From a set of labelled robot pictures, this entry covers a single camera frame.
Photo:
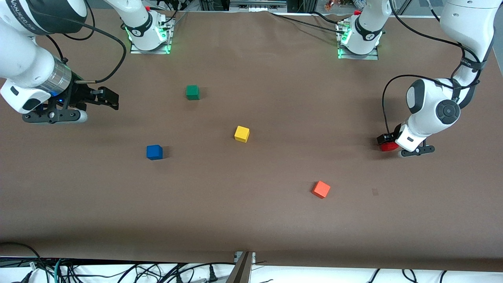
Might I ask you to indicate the black power plug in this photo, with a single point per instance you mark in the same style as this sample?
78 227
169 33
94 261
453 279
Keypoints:
213 275

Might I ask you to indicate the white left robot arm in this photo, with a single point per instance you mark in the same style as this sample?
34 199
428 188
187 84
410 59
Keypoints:
428 102

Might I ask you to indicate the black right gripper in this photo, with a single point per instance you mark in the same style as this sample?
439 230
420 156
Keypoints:
79 94

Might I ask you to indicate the silver metal rail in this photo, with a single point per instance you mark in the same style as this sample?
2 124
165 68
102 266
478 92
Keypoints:
257 4

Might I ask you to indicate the brown support beam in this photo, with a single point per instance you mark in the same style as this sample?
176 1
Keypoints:
239 273

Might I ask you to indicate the brown table cover sheet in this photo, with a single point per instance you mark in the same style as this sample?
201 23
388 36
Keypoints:
251 220

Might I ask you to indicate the green cube block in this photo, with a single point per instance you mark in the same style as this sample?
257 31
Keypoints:
192 92

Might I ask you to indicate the orange cube block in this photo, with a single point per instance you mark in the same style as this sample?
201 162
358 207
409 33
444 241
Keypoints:
321 189

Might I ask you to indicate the yellow cube block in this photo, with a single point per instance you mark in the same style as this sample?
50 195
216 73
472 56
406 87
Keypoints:
241 134

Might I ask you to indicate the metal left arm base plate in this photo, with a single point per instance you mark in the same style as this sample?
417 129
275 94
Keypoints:
371 57

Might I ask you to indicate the blue cube block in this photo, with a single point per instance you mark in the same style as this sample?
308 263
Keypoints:
154 152

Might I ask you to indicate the silver metal table bracket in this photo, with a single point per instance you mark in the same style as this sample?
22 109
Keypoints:
237 257

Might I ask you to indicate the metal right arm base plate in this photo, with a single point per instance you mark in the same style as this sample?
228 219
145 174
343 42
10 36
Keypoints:
135 50

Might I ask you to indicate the red cube block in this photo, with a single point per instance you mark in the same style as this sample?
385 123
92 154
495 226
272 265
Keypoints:
388 147

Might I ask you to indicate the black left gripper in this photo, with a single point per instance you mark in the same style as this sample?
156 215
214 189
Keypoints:
394 134

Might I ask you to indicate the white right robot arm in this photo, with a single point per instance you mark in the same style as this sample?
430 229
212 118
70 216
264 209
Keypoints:
23 63

